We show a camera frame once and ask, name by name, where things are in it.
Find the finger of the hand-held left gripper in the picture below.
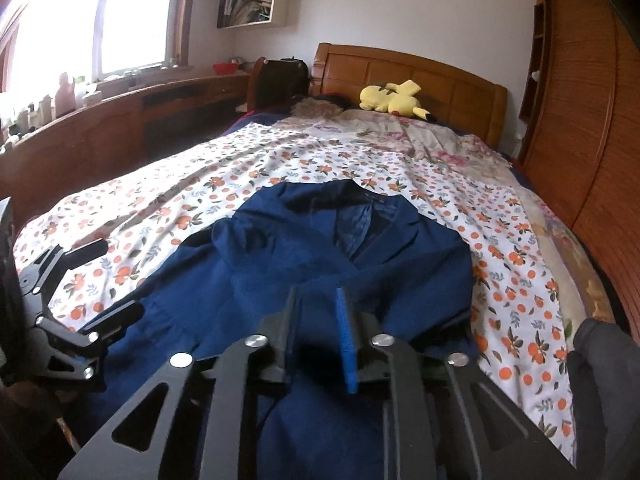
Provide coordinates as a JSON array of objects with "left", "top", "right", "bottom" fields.
[
  {"left": 17, "top": 237, "right": 110, "bottom": 311},
  {"left": 32, "top": 299, "right": 146, "bottom": 393}
]

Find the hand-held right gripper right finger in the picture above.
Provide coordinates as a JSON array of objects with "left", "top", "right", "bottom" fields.
[{"left": 335, "top": 286, "right": 583, "bottom": 480}]

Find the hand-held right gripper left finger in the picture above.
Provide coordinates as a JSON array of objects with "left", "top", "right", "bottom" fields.
[{"left": 57, "top": 286, "right": 303, "bottom": 480}]

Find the navy blue suit jacket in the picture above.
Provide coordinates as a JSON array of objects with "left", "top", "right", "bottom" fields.
[{"left": 75, "top": 180, "right": 476, "bottom": 480}]

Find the long wooden desk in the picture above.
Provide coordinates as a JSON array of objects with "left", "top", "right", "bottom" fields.
[{"left": 0, "top": 70, "right": 253, "bottom": 221}]

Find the white orange-print bed sheet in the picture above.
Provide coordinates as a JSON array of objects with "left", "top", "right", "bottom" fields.
[{"left": 12, "top": 122, "right": 576, "bottom": 466}]

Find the yellow plush toy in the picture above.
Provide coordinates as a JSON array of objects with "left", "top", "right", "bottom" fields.
[{"left": 359, "top": 80, "right": 432, "bottom": 120}]

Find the window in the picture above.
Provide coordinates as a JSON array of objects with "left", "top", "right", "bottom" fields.
[{"left": 0, "top": 0, "right": 201, "bottom": 96}]

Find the dark red chair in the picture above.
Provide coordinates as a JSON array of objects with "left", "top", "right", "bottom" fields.
[{"left": 247, "top": 56, "right": 273, "bottom": 111}]

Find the black bag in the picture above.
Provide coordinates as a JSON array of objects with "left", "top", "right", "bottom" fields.
[{"left": 260, "top": 57, "right": 310, "bottom": 106}]

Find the dark grey cloth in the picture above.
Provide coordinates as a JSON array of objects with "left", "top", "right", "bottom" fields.
[{"left": 570, "top": 317, "right": 640, "bottom": 466}]

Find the wooden bed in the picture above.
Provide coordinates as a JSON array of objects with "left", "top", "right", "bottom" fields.
[{"left": 10, "top": 42, "right": 621, "bottom": 480}]

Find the brown slatted wardrobe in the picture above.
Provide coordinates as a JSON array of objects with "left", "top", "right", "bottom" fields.
[{"left": 517, "top": 0, "right": 640, "bottom": 346}]

